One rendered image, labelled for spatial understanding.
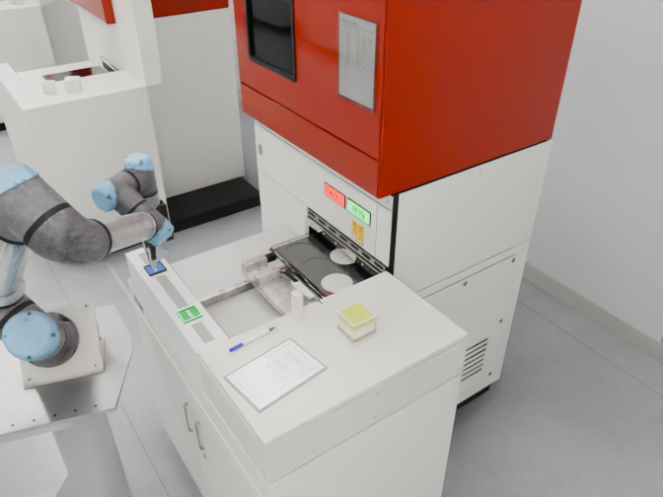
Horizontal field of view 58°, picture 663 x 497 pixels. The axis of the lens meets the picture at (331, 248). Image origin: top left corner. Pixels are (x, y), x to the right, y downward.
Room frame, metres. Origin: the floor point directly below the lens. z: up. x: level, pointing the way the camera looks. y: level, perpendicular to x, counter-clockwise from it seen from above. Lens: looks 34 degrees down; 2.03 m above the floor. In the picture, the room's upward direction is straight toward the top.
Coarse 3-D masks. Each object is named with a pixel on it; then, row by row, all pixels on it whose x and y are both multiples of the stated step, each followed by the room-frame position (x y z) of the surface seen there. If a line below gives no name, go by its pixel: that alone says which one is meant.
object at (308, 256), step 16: (304, 240) 1.74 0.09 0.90; (320, 240) 1.74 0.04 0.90; (288, 256) 1.63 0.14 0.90; (304, 256) 1.64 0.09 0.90; (320, 256) 1.63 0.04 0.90; (304, 272) 1.55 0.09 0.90; (320, 272) 1.55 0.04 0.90; (336, 272) 1.55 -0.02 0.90; (352, 272) 1.55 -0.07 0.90; (368, 272) 1.55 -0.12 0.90; (320, 288) 1.46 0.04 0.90
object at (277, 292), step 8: (248, 272) 1.57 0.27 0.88; (248, 280) 1.56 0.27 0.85; (272, 280) 1.53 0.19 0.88; (280, 280) 1.53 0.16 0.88; (256, 288) 1.52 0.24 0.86; (264, 288) 1.49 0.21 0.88; (272, 288) 1.49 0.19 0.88; (280, 288) 1.49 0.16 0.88; (288, 288) 1.49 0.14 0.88; (264, 296) 1.47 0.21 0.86; (272, 296) 1.45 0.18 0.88; (280, 296) 1.45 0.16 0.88; (288, 296) 1.45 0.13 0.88; (272, 304) 1.43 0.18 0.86; (280, 304) 1.41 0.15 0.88; (288, 304) 1.41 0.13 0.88; (304, 304) 1.41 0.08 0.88; (280, 312) 1.39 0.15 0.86; (288, 312) 1.37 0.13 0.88
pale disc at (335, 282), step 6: (330, 276) 1.52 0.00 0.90; (336, 276) 1.52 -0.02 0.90; (342, 276) 1.52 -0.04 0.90; (324, 282) 1.49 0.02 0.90; (330, 282) 1.49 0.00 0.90; (336, 282) 1.49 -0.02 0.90; (342, 282) 1.49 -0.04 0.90; (348, 282) 1.49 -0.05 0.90; (324, 288) 1.46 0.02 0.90; (330, 288) 1.46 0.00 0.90; (336, 288) 1.46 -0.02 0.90; (342, 288) 1.46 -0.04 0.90
